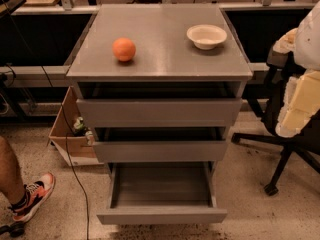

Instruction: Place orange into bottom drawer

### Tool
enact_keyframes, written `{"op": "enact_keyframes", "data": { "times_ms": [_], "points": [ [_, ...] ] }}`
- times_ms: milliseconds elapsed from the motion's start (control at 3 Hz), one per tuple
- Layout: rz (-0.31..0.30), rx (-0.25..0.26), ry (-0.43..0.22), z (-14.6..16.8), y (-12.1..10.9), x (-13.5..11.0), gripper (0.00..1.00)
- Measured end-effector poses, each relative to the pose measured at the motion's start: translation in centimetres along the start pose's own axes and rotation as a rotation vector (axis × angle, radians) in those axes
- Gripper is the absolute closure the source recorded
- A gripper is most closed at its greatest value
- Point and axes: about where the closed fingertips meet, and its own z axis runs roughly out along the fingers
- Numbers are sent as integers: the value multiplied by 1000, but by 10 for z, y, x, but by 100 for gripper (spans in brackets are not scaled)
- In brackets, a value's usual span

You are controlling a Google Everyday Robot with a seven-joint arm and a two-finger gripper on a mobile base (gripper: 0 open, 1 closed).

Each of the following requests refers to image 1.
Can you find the grey drawer cabinet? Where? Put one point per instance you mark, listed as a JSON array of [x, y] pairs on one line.
[[163, 51]]

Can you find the grey middle drawer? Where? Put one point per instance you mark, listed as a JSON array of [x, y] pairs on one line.
[[160, 144]]

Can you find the green white bottle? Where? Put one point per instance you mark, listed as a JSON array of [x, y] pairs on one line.
[[78, 125]]

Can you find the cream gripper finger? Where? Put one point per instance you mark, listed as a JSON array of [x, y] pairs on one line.
[[312, 78]]

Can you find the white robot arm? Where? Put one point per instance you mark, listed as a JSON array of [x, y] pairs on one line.
[[303, 41]]

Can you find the cardboard box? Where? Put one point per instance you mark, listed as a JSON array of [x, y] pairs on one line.
[[75, 148]]

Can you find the grey drawer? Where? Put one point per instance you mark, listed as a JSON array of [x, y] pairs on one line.
[[157, 104], [161, 193], [160, 144]]

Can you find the orange fruit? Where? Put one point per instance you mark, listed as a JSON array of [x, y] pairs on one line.
[[123, 49]]

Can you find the black office chair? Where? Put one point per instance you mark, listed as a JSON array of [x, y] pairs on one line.
[[304, 142]]

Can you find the orange white sneaker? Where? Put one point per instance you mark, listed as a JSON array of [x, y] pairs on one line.
[[35, 195]]

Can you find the black chair caster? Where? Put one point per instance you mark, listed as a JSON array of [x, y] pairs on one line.
[[14, 230]]

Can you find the grey bottom drawer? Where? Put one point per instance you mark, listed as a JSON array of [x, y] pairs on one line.
[[161, 193]]

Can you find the grey top drawer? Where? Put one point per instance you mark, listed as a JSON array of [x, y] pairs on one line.
[[157, 104]]

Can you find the white paper bowl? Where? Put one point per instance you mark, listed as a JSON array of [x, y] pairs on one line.
[[206, 37]]

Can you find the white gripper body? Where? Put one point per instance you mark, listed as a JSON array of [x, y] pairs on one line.
[[309, 45]]

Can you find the person's bare leg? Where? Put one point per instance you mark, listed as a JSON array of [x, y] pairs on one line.
[[11, 183]]

